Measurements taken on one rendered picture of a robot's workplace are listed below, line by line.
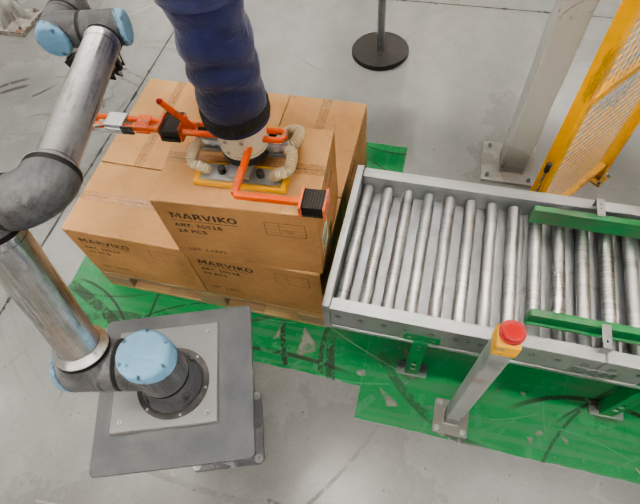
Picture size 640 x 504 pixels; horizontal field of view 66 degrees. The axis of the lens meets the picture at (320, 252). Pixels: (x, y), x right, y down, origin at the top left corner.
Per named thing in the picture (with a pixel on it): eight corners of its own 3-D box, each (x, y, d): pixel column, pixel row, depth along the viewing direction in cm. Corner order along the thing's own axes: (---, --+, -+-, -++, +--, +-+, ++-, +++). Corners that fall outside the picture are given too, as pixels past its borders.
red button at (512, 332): (523, 327, 134) (528, 321, 131) (522, 351, 131) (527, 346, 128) (497, 322, 136) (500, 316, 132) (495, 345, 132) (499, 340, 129)
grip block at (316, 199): (330, 198, 154) (329, 188, 150) (325, 221, 150) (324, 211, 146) (304, 195, 156) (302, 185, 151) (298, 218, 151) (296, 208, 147)
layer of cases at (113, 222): (366, 157, 281) (367, 103, 246) (325, 315, 233) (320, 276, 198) (174, 131, 302) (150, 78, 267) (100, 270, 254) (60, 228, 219)
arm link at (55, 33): (68, 26, 121) (80, -4, 128) (23, 28, 122) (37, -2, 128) (86, 58, 129) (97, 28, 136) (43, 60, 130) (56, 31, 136)
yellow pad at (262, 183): (292, 172, 174) (290, 162, 170) (286, 194, 169) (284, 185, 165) (201, 163, 179) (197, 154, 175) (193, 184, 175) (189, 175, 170)
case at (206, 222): (338, 195, 218) (334, 130, 184) (323, 273, 199) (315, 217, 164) (209, 182, 227) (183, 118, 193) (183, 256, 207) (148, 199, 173)
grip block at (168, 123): (191, 123, 176) (186, 111, 171) (183, 144, 171) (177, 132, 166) (169, 121, 177) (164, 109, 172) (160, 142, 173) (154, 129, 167)
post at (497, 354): (459, 411, 220) (523, 327, 134) (457, 427, 217) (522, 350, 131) (443, 408, 221) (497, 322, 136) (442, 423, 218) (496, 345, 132)
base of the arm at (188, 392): (199, 412, 151) (190, 404, 143) (138, 413, 152) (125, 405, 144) (206, 353, 161) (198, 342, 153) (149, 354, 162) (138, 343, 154)
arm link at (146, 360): (184, 397, 144) (165, 379, 129) (127, 398, 145) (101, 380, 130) (191, 348, 152) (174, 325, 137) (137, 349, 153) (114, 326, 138)
